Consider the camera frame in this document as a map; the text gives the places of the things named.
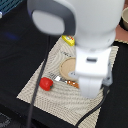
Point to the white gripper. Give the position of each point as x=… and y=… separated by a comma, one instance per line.
x=93, y=69

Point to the yellow butter box toy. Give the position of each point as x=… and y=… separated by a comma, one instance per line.
x=69, y=40

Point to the red toy tomato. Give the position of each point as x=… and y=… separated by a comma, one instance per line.
x=46, y=83

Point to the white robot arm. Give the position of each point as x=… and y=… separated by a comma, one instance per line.
x=92, y=23

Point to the round beige plate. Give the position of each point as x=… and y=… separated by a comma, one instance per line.
x=67, y=69

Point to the beige woven placemat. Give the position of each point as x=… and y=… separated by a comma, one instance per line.
x=63, y=101

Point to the beige bowl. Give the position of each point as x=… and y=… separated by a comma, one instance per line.
x=124, y=18

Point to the knife with orange handle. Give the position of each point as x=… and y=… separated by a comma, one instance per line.
x=66, y=54

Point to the fork with orange handle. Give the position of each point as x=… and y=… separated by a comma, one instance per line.
x=58, y=78

